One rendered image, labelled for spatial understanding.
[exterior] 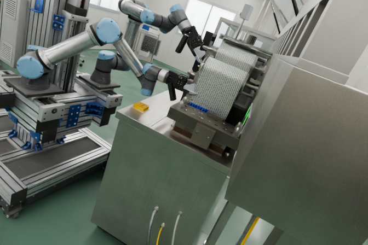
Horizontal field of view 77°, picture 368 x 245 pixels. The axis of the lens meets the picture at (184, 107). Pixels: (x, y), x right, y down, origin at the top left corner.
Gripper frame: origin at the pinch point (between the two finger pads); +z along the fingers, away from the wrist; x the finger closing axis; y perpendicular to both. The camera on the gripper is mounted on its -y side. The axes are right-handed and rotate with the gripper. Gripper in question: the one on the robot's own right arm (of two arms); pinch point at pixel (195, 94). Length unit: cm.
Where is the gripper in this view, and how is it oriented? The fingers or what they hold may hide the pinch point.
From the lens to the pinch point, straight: 134.2
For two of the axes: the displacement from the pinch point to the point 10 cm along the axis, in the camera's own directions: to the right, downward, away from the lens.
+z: 8.9, 4.2, -2.1
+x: 3.2, -2.2, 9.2
